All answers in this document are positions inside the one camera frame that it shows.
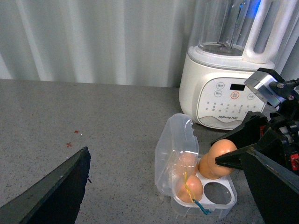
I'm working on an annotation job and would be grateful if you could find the clear plastic egg box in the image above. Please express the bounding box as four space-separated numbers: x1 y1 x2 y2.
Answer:
155 113 237 218

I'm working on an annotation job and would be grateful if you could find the brown egg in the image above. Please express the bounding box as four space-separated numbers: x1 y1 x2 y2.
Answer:
198 154 220 180
173 152 198 176
177 175 203 202

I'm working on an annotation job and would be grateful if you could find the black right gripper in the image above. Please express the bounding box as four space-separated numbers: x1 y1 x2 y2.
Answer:
210 99 299 173

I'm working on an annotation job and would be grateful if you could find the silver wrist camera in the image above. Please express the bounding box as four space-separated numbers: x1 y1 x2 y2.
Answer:
244 68 299 108

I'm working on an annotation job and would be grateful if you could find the brown egg front left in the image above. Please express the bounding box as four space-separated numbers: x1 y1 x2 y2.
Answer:
177 175 203 202

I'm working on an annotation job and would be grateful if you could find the yellow rubber band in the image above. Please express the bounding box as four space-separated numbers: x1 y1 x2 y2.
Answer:
182 172 195 203

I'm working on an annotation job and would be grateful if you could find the white Joyoung blender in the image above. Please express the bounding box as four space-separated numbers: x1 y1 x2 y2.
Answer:
179 0 299 130

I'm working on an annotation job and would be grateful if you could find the brown egg back left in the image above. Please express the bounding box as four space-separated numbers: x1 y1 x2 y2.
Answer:
173 152 198 176

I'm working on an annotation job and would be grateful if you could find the blue rubber band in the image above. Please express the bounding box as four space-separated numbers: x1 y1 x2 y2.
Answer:
192 199 211 215

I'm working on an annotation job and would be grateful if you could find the brown egg carried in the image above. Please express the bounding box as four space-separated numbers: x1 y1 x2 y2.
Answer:
207 139 237 177

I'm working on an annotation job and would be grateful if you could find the brown egg back right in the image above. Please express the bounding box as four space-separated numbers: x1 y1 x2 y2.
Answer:
198 154 220 180

